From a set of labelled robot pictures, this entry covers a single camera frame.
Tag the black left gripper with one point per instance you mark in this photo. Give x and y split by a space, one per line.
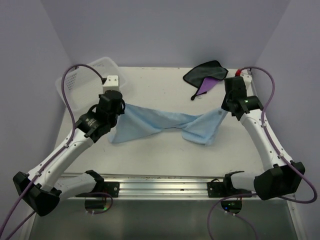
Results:
121 111

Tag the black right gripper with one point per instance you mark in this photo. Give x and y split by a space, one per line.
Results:
223 104

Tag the light blue towel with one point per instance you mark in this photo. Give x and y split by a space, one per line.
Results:
139 122

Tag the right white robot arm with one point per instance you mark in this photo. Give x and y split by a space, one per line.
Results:
281 175

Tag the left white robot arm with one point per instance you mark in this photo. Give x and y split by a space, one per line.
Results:
41 188

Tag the white perforated plastic basket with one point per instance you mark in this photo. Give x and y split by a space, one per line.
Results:
82 86

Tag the dark grey purple cloth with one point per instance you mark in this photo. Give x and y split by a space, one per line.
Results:
205 76

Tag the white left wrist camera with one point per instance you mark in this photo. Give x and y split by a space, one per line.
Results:
111 83

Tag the red cable connector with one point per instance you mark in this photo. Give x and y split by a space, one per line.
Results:
238 72

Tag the aluminium mounting rail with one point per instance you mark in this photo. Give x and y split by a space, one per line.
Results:
153 187

